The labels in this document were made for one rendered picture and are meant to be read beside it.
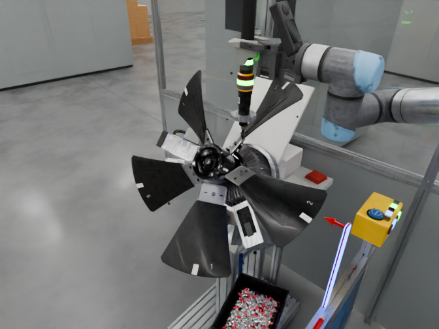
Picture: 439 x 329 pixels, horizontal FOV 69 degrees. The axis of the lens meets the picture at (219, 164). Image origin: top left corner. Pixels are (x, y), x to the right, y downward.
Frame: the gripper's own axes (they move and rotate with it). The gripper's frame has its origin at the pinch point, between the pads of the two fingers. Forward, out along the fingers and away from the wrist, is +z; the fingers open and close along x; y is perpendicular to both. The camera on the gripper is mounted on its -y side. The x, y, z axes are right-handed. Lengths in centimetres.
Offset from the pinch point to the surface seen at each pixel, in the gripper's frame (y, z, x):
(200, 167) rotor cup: 39.0, 7.9, -7.2
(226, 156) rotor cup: 34.8, 1.8, -1.6
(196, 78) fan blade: 18.3, 27.2, 11.4
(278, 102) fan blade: 19.0, -6.2, 12.7
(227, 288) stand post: 115, 8, 9
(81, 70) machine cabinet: 149, 518, 200
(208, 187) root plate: 45.7, 5.2, -6.5
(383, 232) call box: 54, -43, 21
